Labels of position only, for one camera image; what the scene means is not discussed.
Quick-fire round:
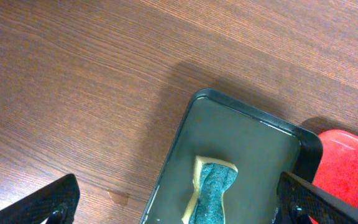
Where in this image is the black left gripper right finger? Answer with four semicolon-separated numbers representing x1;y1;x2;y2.
277;172;358;224

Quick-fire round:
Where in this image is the red serving tray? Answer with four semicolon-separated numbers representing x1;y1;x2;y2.
313;129;358;208

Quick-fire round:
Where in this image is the black water tray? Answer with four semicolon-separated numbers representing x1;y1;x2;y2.
140;88;323;223

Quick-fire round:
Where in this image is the green and yellow sponge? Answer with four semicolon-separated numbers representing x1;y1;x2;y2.
181;156;238;224

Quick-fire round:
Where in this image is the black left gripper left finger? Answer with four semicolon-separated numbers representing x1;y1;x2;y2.
0;174;80;224

